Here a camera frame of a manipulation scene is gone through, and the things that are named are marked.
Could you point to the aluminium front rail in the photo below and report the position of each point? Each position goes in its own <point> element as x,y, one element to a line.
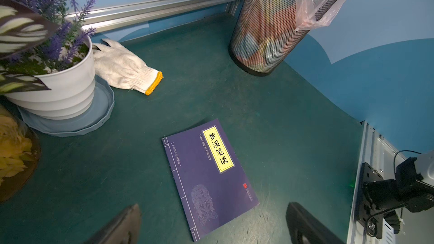
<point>382,156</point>

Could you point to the dark blue book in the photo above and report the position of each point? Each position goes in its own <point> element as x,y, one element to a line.
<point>210,180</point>

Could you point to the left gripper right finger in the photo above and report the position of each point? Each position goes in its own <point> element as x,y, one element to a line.
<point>304,228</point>

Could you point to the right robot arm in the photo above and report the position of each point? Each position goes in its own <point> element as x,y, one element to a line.
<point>412,187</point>

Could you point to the trash bin with plastic bag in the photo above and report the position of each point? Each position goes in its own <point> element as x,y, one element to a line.
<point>268,30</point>

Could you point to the back aluminium frame bar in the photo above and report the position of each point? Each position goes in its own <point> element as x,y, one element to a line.
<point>110,18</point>

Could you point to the white flower pot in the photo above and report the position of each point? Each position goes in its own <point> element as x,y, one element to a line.
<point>76,103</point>

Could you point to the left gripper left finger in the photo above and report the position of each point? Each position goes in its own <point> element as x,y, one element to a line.
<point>124,228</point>

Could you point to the white work glove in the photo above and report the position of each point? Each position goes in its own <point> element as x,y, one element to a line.
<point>123,69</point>

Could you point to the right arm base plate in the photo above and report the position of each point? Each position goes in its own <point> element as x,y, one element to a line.
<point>367,203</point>

